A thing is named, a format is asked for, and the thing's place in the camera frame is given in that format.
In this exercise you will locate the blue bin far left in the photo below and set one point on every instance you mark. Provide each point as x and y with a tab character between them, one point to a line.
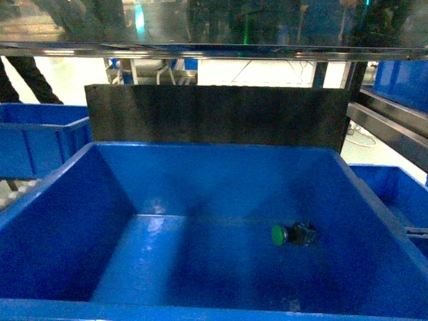
38	138

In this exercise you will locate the large open blue bin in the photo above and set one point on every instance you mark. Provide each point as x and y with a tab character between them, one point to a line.
183	232

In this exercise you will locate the black backing board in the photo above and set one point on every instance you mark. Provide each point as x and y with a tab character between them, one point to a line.
218	114

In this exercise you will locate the steel upper shelf rail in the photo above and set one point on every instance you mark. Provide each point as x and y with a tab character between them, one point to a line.
211	51

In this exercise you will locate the blue bin far right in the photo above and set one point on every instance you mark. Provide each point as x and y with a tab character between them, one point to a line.
405	197

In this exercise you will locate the green mushroom push button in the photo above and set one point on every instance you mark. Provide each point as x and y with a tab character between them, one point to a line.
299	234

